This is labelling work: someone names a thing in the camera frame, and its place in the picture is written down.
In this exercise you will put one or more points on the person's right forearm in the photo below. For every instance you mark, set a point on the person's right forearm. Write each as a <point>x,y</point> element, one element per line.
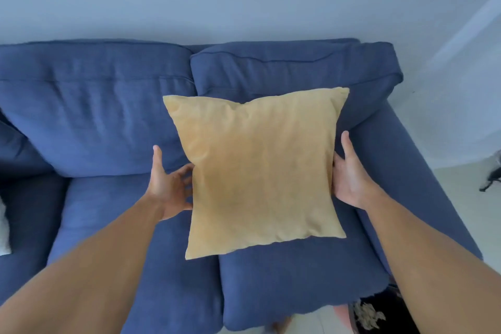
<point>426,267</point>

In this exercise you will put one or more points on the person's right thumb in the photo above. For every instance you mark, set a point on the person's right thumb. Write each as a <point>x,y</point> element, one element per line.
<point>347,146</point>

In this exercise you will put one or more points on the person's left hand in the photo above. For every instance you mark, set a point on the person's left hand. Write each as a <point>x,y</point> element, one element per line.
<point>168,189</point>

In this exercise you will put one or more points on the blue fabric sofa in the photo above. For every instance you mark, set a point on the blue fabric sofa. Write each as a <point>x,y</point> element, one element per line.
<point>411,173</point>

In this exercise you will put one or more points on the person's left thumb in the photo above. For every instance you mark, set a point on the person's left thumb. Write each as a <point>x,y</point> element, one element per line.
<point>157,163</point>

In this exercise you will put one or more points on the blue sofa back cushion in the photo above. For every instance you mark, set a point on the blue sofa back cushion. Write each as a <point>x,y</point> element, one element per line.
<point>289,67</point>
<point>94,110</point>

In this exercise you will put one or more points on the white cushion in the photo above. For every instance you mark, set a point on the white cushion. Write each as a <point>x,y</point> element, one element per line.
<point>3,228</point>

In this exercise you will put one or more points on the white curtain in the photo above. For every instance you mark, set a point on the white curtain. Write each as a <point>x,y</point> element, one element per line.
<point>458,102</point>

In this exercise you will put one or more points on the person's leg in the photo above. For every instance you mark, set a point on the person's leg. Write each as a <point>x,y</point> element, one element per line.
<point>340,312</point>

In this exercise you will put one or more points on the blue sofa seat cushion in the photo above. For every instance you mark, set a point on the blue sofa seat cushion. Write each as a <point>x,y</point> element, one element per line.
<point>164,286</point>
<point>301,275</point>

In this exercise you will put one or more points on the person's right hand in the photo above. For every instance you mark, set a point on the person's right hand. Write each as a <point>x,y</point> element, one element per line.
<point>352,181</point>

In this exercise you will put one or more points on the black object on floor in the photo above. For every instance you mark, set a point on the black object on floor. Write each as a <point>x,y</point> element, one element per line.
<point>494,175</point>

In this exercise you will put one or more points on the person's left forearm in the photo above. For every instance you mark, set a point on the person's left forearm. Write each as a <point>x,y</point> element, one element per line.
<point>78,267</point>

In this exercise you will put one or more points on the yellow square cushion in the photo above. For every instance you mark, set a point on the yellow square cushion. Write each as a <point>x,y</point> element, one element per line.
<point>262,173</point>

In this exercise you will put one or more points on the black floral shorts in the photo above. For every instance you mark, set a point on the black floral shorts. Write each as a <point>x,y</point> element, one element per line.
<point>375,314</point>

